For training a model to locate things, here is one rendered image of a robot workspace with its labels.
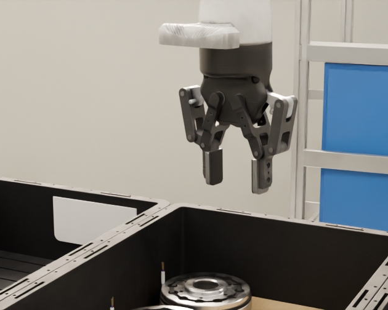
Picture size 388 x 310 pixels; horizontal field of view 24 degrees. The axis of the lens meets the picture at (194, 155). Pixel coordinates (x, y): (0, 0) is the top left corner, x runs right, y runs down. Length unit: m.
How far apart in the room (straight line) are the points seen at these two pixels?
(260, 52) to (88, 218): 0.38
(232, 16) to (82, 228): 0.41
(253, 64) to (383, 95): 1.81
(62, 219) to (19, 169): 3.08
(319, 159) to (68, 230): 1.64
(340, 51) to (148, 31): 1.33
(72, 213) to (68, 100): 2.89
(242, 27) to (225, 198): 2.99
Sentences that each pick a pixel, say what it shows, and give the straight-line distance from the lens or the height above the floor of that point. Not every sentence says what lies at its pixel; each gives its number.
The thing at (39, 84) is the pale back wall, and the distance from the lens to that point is 4.12.
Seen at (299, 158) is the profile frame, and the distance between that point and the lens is 2.78.
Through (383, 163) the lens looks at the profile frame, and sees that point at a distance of 2.71.
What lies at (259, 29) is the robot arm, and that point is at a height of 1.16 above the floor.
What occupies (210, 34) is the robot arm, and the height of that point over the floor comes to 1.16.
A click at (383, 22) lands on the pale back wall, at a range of 3.55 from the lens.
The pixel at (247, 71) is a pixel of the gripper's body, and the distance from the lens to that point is 0.89.
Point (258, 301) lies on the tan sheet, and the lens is 1.08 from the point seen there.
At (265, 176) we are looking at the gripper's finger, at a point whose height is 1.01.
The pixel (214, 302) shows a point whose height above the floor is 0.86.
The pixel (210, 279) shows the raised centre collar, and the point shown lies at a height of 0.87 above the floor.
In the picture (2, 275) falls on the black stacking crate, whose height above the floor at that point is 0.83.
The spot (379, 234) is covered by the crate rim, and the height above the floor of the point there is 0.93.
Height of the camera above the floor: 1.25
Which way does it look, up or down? 14 degrees down
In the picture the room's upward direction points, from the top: straight up
